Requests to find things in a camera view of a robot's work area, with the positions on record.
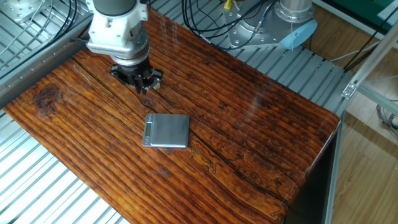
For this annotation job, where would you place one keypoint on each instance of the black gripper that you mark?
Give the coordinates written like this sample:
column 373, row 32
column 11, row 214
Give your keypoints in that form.
column 133, row 71

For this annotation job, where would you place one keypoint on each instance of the small wooden cube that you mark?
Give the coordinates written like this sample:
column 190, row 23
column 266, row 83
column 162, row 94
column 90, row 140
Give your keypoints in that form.
column 157, row 86

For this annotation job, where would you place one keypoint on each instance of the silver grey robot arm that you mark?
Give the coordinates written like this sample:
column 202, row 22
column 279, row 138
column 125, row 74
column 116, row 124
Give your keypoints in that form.
column 115, row 6

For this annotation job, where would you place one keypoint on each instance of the silver digital pocket scale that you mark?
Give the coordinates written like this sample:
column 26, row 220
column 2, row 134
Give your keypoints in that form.
column 169, row 130

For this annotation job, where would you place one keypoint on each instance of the glossy wood grain board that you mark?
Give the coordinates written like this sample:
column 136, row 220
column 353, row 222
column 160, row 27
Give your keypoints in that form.
column 217, row 140

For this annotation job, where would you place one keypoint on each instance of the yellow connector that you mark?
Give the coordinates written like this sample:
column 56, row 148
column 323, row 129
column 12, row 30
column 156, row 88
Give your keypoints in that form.
column 228, row 3

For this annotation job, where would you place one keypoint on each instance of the grey aluminium side beam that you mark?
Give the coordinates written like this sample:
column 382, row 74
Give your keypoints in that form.
column 31, row 68

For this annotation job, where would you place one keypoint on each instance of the aluminium mounting plate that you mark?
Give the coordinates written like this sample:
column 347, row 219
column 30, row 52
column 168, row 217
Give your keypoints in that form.
column 18, row 9

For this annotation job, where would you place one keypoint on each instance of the green board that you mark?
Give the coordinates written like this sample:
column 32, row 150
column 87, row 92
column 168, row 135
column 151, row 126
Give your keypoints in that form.
column 357, row 9

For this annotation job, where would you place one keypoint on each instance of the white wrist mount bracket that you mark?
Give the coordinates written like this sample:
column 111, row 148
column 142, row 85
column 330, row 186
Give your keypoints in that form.
column 109, row 37

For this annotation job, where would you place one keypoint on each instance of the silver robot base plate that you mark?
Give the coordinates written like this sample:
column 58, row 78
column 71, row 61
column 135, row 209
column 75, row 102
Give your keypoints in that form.
column 245, row 35

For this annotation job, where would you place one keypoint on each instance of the aluminium table frame leg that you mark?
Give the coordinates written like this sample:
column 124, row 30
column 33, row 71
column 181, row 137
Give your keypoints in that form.
column 334, row 174

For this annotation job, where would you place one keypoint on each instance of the aluminium frame post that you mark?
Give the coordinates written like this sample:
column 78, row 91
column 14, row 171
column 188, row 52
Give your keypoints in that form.
column 373, row 56

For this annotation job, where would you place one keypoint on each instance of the aluminium frame crossbar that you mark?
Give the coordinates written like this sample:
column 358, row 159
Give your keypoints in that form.
column 382, row 99

